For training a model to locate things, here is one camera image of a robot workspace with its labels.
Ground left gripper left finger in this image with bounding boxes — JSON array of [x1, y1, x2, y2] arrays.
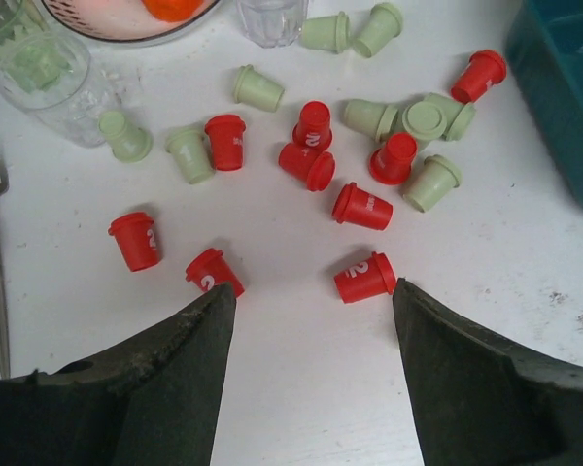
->
[[0, 284, 236, 465]]

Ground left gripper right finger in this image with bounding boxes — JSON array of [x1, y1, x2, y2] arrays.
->
[[393, 279, 583, 465]]

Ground red capsule bottom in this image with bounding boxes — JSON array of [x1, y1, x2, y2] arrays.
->
[[333, 251, 397, 304]]

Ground teal plastic storage basket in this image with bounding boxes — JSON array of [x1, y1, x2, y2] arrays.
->
[[505, 1, 583, 208]]

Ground red capsule number two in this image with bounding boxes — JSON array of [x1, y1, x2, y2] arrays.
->
[[186, 248, 245, 297]]

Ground green capsule lower right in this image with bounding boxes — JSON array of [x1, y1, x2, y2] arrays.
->
[[403, 154, 462, 213]]

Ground green capsule leftmost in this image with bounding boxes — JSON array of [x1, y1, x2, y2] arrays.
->
[[98, 111, 153, 163]]

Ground green capsule cluster right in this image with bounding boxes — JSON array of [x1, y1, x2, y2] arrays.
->
[[423, 92, 476, 142]]

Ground green capsule cluster lid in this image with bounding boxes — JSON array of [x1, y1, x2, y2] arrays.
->
[[399, 101, 447, 151]]

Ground green capsule centre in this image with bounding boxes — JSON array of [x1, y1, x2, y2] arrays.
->
[[343, 99, 398, 143]]

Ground green capsule upper middle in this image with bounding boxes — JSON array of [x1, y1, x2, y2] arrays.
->
[[232, 64, 285, 113]]

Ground clear glass near rack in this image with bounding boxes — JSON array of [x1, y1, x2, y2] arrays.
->
[[0, 32, 120, 148]]

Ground fruit plate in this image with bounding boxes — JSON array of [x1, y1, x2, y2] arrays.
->
[[39, 0, 223, 47]]

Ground green capsule top right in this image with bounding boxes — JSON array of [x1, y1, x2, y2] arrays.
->
[[353, 2, 404, 58]]

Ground orange right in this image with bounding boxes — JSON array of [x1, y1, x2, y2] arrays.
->
[[142, 0, 203, 22]]

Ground green capsule top left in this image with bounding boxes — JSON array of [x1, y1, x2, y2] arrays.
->
[[300, 12, 351, 53]]

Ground clear glass tumbler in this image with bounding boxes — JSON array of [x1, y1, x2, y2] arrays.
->
[[234, 0, 309, 49]]

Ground green ribbed glass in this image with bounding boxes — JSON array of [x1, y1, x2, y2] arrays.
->
[[0, 0, 74, 93]]

